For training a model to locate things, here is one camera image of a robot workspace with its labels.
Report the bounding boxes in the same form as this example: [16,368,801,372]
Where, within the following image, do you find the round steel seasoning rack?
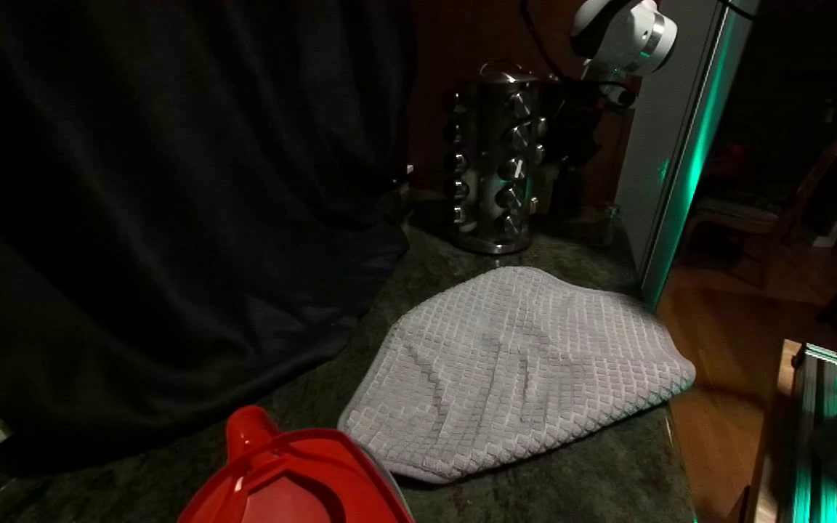
[443,61,550,255]

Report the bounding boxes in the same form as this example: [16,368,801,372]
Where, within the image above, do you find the grey waffle dish mat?
[337,266,697,485]

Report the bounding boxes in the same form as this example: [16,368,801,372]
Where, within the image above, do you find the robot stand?
[782,341,837,523]

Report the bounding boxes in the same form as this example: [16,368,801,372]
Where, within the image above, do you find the black curtain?
[0,0,419,477]

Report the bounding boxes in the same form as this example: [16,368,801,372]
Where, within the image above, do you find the grey refrigerator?
[613,0,761,312]

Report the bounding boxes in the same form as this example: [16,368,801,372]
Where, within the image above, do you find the red plastic pitcher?
[177,405,416,523]

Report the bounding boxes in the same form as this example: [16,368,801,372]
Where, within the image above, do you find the wooden chair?
[680,134,837,285]

